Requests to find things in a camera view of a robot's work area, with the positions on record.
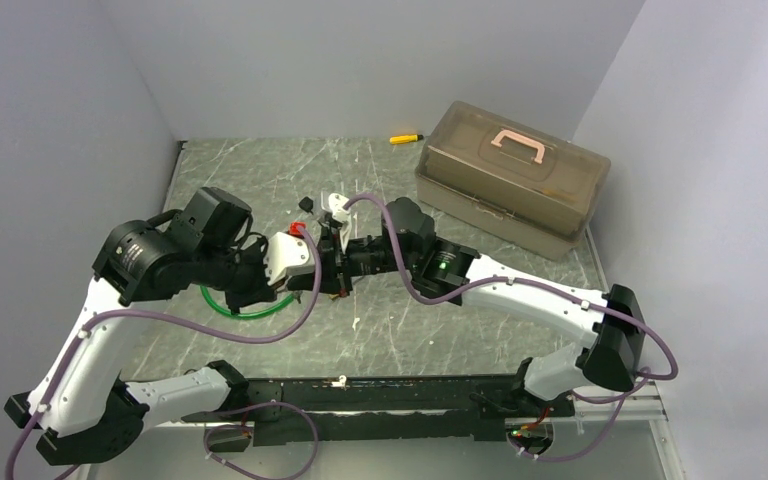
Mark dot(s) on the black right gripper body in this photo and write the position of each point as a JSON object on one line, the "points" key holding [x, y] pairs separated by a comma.
{"points": [[363, 255]]}

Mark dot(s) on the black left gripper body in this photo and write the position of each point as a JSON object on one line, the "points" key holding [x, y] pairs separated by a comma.
{"points": [[248, 278]]}

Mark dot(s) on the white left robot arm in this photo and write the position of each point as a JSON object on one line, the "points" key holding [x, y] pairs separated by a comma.
{"points": [[83, 410]]}

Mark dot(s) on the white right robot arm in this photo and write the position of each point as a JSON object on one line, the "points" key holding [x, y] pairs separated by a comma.
{"points": [[606, 337]]}

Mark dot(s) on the yellow screwdriver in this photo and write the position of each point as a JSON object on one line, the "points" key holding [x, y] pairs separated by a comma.
{"points": [[405, 139]]}

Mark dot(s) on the translucent brown toolbox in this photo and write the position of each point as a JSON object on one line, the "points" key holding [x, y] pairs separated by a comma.
{"points": [[522, 185]]}

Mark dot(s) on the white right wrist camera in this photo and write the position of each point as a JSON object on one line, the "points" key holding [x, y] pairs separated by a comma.
{"points": [[335, 220]]}

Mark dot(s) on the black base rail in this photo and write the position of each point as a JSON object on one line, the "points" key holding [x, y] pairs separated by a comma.
{"points": [[482, 407]]}

